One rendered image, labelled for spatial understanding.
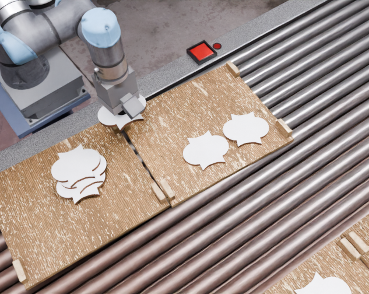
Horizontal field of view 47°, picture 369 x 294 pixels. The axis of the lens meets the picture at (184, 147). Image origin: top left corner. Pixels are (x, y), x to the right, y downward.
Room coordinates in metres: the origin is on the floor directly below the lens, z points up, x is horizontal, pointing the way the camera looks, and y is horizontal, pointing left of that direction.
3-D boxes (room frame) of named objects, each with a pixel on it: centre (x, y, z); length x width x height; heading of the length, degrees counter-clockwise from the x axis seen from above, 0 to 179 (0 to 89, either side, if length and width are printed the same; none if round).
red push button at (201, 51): (1.03, -0.08, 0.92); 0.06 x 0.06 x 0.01; 31
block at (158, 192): (0.50, 0.08, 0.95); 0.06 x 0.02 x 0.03; 29
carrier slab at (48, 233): (0.52, 0.31, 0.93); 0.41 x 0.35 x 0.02; 119
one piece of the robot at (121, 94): (0.67, 0.15, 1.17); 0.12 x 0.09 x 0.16; 41
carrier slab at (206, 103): (0.71, -0.06, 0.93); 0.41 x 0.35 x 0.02; 117
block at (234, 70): (0.92, -0.17, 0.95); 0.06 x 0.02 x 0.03; 27
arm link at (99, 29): (0.69, 0.16, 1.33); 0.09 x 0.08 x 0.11; 34
